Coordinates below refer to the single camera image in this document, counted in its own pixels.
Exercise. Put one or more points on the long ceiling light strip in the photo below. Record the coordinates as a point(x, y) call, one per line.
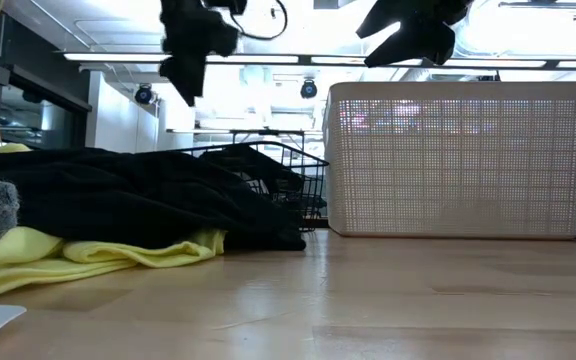
point(268, 59)

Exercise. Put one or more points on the black garment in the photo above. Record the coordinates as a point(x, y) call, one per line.
point(118, 200)

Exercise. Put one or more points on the dark framed glass partition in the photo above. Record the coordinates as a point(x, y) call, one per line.
point(43, 90)

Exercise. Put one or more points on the neon yellow garment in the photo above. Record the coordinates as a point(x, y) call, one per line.
point(18, 260)

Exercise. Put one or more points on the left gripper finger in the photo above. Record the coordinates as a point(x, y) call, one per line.
point(188, 75)

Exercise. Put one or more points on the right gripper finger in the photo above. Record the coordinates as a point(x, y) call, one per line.
point(390, 15)
point(428, 45)

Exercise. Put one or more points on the round black ceiling fixture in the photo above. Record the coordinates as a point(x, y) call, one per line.
point(309, 89)
point(144, 94)

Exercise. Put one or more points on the white perforated plastic basket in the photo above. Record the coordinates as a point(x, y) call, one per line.
point(443, 175)

